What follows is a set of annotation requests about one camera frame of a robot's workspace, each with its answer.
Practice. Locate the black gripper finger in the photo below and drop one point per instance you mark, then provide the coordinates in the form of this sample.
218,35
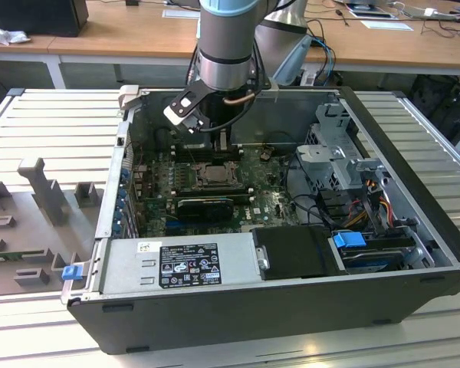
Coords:
233,147

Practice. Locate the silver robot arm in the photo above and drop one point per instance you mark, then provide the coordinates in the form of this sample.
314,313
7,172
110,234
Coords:
224,69

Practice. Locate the CPU socket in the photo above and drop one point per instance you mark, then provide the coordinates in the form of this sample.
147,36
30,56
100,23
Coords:
198,185

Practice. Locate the coin cell battery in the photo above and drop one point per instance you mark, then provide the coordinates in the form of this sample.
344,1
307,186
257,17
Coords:
265,155

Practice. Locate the green motherboard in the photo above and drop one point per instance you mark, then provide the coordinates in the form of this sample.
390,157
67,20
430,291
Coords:
270,199

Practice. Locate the black graphics card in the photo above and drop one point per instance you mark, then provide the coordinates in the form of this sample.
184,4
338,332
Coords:
203,209

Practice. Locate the pale blue teach pendant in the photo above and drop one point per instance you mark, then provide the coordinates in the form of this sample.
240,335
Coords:
295,57

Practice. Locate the silver metal drive cage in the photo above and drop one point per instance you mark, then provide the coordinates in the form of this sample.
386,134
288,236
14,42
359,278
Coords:
322,153

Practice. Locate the grey plastic case latch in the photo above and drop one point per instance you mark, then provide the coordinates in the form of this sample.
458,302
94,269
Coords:
128,96

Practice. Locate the grey flat plate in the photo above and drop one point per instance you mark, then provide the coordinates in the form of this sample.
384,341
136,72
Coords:
180,13

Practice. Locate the black plastic shroud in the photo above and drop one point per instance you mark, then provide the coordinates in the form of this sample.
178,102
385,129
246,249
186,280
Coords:
291,253

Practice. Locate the blue disk carrier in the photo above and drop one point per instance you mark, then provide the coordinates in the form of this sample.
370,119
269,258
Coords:
349,239

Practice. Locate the silver power supply unit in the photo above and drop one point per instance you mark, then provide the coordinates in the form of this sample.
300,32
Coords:
126,264

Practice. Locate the hard disk drive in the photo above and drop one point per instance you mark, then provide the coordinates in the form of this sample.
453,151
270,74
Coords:
368,260

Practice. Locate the black PC case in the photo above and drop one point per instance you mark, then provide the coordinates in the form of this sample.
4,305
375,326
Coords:
234,326

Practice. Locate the white paper sheet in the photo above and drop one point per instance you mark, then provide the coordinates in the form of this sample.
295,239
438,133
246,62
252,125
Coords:
387,25

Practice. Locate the blue case latch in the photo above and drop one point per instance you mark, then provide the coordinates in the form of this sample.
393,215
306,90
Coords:
71,273

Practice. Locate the grey parts rack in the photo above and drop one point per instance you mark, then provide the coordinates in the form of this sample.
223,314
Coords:
27,214

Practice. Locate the black rectangular box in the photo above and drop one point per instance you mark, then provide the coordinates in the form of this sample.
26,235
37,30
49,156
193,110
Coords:
34,17

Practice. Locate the crumpled white wrapper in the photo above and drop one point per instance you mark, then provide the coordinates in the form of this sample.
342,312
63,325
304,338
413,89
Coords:
7,36

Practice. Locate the green RAM stick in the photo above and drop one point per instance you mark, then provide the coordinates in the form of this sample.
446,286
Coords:
4,257

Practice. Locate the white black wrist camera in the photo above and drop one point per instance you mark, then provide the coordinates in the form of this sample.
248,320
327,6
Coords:
186,101

